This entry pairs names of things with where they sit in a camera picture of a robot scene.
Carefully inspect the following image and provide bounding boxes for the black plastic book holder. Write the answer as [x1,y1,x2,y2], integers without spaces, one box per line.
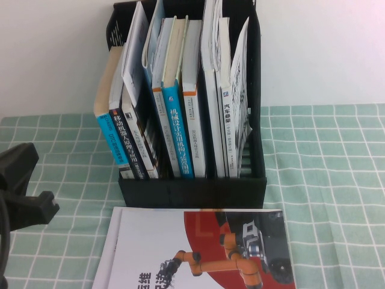
[105,0,268,209]

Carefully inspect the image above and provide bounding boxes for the thin white printed booklet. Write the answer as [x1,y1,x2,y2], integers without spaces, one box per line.
[121,1,151,108]

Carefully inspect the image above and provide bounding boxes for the thick white spine orange-top book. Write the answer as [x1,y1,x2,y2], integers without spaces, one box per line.
[181,19,207,178]

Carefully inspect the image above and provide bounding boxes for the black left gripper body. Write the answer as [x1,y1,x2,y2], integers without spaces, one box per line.
[0,186,14,211]

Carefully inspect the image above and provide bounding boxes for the white book with sandy road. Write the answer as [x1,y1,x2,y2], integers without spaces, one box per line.
[91,206,286,289]

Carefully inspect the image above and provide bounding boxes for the thin plain white book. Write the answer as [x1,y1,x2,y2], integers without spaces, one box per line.
[212,0,231,178]

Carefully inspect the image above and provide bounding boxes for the green white checked tablecloth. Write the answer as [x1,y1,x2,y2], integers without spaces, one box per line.
[0,104,385,289]

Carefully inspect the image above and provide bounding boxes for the blue spine book tan pages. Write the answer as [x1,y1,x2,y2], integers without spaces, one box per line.
[93,46,130,166]

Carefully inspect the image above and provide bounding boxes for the white booklet with black print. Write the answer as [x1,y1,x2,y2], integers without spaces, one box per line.
[230,16,253,178]

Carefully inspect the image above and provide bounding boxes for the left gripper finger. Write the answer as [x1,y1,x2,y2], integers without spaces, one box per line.
[10,191,61,233]
[0,143,40,191]

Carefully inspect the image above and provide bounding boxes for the blue spine book white characters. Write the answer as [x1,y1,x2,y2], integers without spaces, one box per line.
[161,15,196,181]

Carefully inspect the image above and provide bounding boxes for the light blue cover book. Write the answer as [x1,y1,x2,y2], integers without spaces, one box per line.
[141,0,166,88]

